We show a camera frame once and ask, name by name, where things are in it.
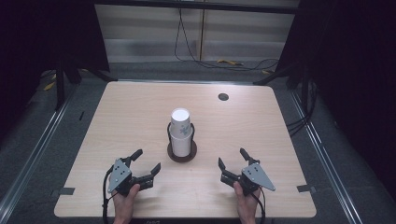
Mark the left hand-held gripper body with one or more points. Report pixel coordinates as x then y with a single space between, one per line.
120 175

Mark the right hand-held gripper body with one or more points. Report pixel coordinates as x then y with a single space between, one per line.
257 175

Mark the white printed paper cup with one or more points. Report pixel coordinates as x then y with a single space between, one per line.
180 123

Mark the person's left hand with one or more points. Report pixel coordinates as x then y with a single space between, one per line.
124 207

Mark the person's right hand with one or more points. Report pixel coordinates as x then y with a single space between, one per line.
248 207

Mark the grey tape patch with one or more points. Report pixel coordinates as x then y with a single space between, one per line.
305 188
66 191

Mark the black round table grommet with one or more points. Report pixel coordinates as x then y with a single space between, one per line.
223 96

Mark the small yellow tape strip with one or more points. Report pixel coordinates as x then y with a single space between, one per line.
265 72

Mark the black metal stand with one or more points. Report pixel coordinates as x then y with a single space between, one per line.
303 87
59 87

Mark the long yellow tape strip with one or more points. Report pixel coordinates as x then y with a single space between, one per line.
229 62

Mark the metal floor rail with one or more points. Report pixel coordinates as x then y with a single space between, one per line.
323 152
37 146

